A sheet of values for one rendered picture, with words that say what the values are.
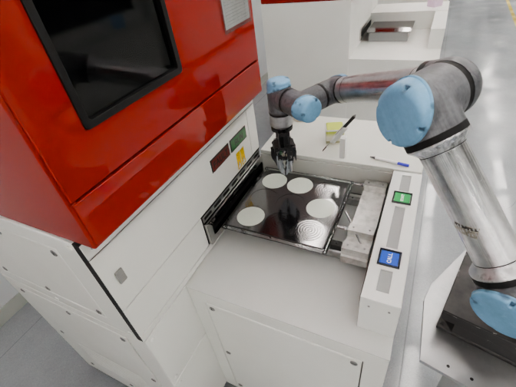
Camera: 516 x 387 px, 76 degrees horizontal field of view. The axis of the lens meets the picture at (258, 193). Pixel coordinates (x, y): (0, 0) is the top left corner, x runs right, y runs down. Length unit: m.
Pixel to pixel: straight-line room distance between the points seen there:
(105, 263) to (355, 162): 0.90
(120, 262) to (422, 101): 0.73
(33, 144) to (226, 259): 0.73
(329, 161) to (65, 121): 0.93
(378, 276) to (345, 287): 0.17
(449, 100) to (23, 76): 0.68
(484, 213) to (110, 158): 0.71
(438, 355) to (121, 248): 0.81
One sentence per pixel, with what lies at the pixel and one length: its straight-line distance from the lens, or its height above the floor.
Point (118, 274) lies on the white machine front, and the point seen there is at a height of 1.09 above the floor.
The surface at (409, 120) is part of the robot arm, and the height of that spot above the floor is 1.39.
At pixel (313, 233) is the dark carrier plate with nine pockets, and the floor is 0.90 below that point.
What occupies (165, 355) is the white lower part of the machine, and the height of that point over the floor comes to 0.68.
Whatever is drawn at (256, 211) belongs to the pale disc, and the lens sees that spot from 1.19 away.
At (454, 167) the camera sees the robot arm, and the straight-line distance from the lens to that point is 0.69.
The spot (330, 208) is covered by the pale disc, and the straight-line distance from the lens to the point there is 1.18.
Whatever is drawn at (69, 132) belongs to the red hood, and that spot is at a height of 1.45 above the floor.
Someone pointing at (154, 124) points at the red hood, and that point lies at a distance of 0.79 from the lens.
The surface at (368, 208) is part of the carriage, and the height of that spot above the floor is 0.88.
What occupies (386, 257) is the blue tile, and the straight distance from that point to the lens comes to 0.96.
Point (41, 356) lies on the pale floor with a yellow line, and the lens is 2.36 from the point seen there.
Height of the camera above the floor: 1.69
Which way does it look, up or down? 38 degrees down
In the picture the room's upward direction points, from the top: 9 degrees counter-clockwise
